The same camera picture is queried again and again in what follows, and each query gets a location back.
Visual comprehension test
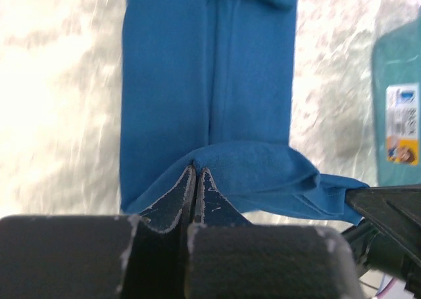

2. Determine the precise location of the blue t shirt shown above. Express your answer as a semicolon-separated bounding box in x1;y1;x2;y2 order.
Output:
120;0;363;224

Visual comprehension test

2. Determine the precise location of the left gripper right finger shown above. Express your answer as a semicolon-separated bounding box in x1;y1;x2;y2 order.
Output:
186;169;364;298

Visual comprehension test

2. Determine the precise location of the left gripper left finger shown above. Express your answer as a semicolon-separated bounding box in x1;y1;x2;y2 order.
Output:
1;167;196;298

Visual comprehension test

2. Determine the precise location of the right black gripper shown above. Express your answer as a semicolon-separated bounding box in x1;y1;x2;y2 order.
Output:
342;184;420;294

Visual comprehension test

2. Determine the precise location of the teal plastic bin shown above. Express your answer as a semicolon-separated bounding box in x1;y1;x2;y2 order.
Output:
372;20;420;186

